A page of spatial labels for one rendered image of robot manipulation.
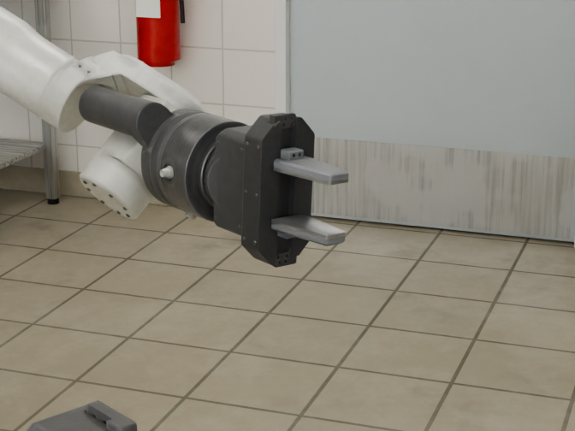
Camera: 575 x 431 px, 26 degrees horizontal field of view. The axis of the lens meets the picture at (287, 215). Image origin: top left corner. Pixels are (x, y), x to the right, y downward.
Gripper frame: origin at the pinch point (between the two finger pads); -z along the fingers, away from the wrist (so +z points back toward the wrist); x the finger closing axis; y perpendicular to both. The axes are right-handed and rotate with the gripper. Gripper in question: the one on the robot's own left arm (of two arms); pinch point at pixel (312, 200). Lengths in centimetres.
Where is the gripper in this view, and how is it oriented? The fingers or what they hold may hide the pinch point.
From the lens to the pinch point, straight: 97.6
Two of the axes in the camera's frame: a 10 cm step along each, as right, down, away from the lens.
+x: 0.4, -9.6, -2.6
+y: 7.7, -1.4, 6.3
